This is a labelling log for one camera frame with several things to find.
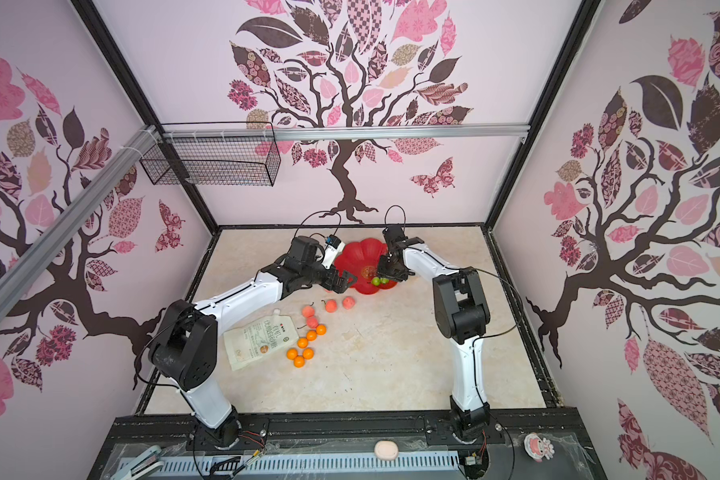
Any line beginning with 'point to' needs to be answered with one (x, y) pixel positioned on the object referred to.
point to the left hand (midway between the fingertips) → (344, 275)
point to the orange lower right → (308, 353)
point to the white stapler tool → (143, 465)
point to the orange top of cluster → (321, 329)
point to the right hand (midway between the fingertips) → (385, 269)
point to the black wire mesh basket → (217, 154)
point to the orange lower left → (291, 353)
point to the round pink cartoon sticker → (537, 447)
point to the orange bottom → (299, 362)
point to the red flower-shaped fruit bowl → (361, 258)
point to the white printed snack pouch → (259, 339)
